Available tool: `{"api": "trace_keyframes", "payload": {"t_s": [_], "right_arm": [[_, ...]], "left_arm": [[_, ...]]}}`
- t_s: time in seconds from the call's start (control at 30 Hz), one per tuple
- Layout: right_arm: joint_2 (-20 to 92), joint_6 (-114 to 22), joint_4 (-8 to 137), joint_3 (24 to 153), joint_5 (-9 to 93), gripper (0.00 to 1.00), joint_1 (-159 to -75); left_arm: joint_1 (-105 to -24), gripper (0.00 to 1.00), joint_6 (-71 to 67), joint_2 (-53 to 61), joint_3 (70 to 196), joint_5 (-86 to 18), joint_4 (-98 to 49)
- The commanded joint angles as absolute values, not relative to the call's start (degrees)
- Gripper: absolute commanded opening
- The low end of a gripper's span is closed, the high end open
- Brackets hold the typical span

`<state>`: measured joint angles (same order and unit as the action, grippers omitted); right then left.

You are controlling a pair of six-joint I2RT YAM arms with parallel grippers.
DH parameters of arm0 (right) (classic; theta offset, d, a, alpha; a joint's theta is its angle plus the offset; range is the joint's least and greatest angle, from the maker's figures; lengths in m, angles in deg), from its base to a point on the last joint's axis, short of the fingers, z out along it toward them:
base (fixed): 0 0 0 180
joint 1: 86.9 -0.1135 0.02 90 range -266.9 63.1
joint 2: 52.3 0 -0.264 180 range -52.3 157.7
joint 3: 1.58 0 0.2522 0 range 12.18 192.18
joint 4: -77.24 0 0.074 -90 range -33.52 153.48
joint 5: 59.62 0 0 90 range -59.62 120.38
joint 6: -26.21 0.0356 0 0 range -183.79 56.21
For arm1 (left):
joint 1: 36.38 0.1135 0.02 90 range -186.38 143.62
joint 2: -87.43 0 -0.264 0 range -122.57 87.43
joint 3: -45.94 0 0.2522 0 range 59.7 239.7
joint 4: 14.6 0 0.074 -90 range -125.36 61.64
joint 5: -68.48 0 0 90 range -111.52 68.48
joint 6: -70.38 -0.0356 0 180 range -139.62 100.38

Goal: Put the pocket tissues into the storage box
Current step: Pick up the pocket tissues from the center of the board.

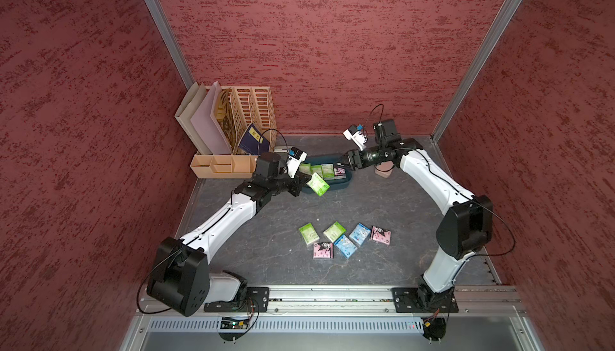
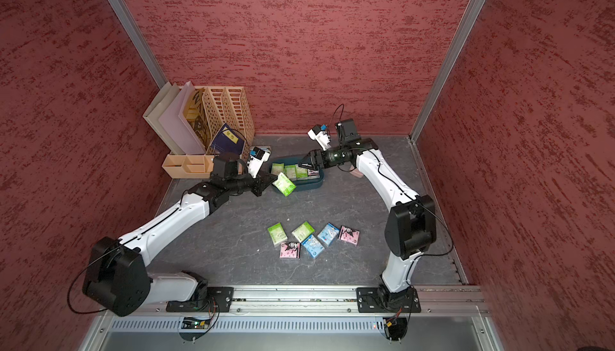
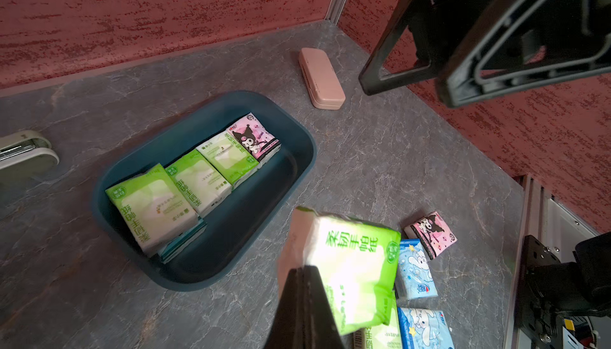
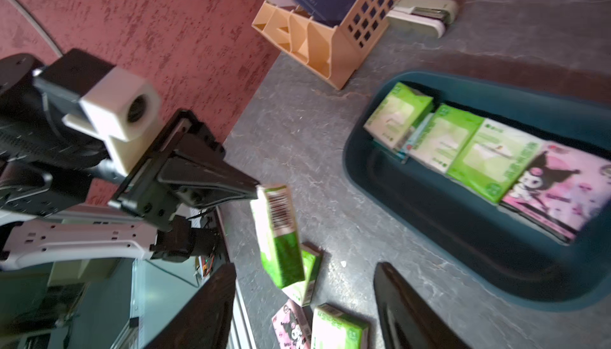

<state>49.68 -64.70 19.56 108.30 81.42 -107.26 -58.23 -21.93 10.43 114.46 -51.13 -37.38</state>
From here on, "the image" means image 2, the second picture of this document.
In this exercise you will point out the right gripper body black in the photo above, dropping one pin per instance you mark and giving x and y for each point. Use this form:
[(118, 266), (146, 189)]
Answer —
[(332, 156)]

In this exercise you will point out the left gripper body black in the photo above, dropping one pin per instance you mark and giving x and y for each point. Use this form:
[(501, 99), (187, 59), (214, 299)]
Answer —
[(255, 184)]

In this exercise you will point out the green tissue pack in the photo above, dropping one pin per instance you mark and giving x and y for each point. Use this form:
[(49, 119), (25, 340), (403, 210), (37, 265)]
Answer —
[(301, 173), (284, 184), (290, 172), (277, 234), (277, 168), (303, 232)]

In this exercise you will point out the teal storage box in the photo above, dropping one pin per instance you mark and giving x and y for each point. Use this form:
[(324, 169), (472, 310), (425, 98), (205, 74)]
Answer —
[(302, 184)]

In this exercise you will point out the green tissue pack top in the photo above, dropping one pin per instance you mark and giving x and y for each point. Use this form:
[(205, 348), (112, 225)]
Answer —
[(290, 172)]

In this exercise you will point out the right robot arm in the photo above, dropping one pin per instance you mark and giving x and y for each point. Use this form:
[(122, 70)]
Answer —
[(411, 226)]

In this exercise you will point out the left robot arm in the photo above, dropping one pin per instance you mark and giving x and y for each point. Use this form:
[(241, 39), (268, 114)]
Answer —
[(117, 277)]

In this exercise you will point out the pink case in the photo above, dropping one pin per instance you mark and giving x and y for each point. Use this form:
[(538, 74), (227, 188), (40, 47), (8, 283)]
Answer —
[(356, 173)]

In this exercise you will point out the navy blue book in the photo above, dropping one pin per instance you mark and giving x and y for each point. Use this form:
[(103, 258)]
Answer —
[(228, 140)]

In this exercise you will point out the pink tissue pack bottom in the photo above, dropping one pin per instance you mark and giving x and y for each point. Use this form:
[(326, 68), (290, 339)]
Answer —
[(290, 250)]

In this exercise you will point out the blue tissue pack right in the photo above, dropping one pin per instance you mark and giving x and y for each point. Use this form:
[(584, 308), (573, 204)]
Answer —
[(328, 234)]

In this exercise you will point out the blue tissue pack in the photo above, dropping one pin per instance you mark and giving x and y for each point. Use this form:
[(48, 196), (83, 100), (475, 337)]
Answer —
[(313, 246), (328, 234)]

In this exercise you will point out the pink tissue pack right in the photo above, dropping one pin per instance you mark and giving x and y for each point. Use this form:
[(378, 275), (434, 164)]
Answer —
[(349, 235)]

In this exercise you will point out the blue tissue pack bottom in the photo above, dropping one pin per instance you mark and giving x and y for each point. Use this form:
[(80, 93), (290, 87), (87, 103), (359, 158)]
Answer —
[(313, 246)]

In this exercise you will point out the beige file organizer rack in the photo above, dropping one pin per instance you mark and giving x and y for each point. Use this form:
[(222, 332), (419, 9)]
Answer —
[(222, 104)]

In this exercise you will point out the gold patterned book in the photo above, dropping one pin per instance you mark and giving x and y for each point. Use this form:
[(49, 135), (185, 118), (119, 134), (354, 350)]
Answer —
[(195, 115)]

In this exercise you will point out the pink folder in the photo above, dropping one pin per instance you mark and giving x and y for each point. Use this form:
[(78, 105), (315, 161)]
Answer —
[(173, 122)]

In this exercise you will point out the left circuit board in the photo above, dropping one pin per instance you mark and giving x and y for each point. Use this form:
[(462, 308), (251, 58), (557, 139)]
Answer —
[(193, 323)]

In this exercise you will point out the right corner aluminium profile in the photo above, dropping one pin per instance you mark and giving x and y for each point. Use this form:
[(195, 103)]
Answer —
[(464, 28)]

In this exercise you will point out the corner aluminium profile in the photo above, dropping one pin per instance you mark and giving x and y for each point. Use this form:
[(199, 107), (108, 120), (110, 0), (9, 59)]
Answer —
[(464, 28), (131, 28)]

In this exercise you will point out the left corner aluminium profile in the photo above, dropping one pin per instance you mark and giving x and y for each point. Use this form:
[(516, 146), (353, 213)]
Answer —
[(131, 28)]

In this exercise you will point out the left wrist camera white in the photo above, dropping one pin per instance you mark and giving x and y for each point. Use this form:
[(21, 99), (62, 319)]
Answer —
[(257, 157)]

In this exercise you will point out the aluminium front rail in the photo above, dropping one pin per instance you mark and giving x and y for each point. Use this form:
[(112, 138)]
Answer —
[(336, 301)]

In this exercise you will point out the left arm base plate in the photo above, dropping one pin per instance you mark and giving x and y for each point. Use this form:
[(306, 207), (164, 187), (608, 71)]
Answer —
[(221, 298)]

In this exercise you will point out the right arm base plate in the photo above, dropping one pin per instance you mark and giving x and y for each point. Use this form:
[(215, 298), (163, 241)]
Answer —
[(370, 299)]

